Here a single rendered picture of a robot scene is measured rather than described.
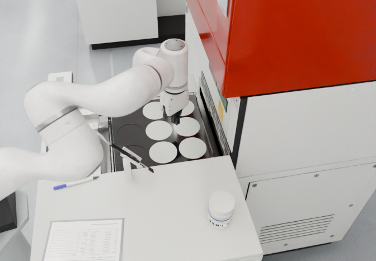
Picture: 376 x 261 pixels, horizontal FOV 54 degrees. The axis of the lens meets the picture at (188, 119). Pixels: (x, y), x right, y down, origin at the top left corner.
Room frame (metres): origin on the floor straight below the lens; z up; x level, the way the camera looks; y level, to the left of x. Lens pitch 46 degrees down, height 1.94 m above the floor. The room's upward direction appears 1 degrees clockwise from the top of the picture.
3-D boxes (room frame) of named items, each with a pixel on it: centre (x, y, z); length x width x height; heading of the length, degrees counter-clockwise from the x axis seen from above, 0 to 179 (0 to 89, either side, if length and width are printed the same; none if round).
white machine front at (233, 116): (1.18, -0.07, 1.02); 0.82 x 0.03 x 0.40; 12
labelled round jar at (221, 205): (0.54, -0.10, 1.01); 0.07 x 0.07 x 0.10
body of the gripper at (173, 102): (0.93, 0.05, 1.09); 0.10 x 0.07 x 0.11; 133
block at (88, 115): (1.03, 0.40, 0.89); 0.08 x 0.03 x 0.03; 102
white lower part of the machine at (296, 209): (1.25, -0.40, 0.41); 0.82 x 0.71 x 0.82; 12
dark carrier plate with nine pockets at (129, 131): (0.95, 0.11, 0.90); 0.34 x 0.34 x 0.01; 12
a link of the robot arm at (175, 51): (0.93, 0.05, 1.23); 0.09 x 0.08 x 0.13; 74
